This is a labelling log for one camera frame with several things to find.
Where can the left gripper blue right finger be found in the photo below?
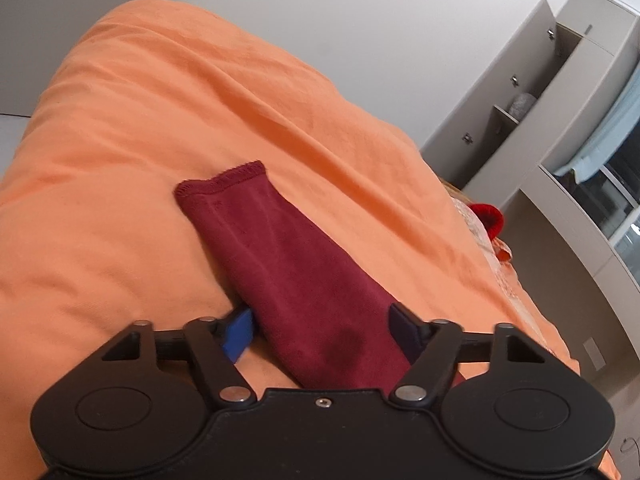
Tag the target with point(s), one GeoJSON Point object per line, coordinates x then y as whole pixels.
{"type": "Point", "coordinates": [431, 349]}

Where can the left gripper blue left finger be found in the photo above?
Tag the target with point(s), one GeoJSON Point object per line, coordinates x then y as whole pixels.
{"type": "Point", "coordinates": [214, 347]}

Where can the dark red knit sweater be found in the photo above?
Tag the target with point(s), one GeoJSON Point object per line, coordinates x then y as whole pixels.
{"type": "Point", "coordinates": [325, 319]}

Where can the red cloth item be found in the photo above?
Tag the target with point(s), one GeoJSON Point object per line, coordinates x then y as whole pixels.
{"type": "Point", "coordinates": [491, 217]}

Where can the patterned pink bed sheet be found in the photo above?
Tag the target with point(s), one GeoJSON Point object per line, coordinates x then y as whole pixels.
{"type": "Point", "coordinates": [498, 256]}

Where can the orange duvet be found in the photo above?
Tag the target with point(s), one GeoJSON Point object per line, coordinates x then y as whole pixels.
{"type": "Point", "coordinates": [101, 269]}

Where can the grey window desk unit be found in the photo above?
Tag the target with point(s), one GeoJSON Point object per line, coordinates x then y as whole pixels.
{"type": "Point", "coordinates": [578, 282]}

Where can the window with open sash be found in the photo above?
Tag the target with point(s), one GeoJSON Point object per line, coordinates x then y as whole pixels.
{"type": "Point", "coordinates": [611, 200]}

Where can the white item on shelf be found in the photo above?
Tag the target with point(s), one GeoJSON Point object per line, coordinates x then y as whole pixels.
{"type": "Point", "coordinates": [521, 105]}

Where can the left light blue curtain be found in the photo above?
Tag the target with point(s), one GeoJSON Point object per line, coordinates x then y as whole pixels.
{"type": "Point", "coordinates": [609, 135]}

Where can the grey wardrobe with open door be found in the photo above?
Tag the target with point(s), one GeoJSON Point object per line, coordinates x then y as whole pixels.
{"type": "Point", "coordinates": [538, 100]}

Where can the white wall socket plate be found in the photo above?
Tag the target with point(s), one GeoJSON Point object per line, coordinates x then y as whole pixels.
{"type": "Point", "coordinates": [594, 354]}

